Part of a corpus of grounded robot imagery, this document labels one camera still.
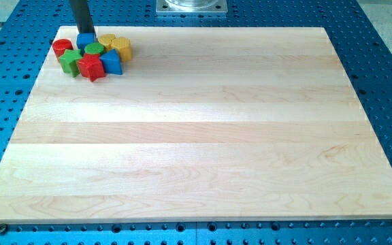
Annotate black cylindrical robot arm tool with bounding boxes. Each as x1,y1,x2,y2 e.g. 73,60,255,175
69,0,95,33

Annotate light wooden board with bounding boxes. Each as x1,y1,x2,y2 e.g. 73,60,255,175
0,27,392,224

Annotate left board stop screw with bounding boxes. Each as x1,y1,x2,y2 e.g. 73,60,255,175
0,224,8,235

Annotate blue triangle block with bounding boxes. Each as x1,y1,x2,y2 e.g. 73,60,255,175
99,49,123,75

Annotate yellow hexagon block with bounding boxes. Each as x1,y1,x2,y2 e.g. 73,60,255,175
111,37,133,63

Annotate red star block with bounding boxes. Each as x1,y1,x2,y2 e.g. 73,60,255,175
77,53,105,82

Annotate yellow cylinder block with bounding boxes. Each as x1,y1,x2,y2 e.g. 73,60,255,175
97,34,116,52

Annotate green cylinder block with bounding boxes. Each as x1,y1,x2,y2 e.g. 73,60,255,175
84,42,105,55

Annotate blue cube block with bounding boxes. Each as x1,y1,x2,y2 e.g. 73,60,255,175
76,33,96,54

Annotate green star block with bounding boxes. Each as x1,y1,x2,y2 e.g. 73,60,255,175
59,50,82,78

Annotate red cylinder block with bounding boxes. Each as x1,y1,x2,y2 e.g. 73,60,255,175
52,39,74,59

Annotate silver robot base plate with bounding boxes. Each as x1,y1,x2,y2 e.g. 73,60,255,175
156,0,228,14

